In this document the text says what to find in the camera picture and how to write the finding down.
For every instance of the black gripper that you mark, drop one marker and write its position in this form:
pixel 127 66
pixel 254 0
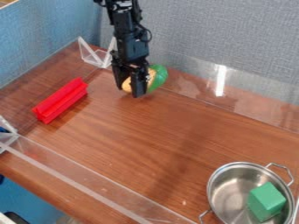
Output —
pixel 131 64

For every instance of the yellow green toy corn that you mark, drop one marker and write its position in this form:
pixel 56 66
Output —
pixel 158 74

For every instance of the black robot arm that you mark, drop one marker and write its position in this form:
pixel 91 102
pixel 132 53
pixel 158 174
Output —
pixel 132 35

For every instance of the red plastic block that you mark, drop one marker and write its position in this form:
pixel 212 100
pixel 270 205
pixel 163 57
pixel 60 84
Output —
pixel 54 105

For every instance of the clear acrylic back barrier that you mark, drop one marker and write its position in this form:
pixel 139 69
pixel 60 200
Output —
pixel 254 96

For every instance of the clear acrylic barrier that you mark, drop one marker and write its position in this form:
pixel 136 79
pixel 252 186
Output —
pixel 110 193
pixel 254 96

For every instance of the clear acrylic front barrier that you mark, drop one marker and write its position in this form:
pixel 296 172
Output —
pixel 110 193

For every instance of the silver metal pot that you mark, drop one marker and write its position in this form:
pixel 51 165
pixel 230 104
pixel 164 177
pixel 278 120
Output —
pixel 228 187

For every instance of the green wooden cube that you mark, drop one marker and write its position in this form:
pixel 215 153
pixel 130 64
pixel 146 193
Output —
pixel 266 201

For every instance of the clear acrylic corner bracket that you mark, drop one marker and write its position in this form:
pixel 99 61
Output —
pixel 98 58

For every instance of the clear acrylic left bracket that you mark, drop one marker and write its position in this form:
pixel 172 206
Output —
pixel 8 134

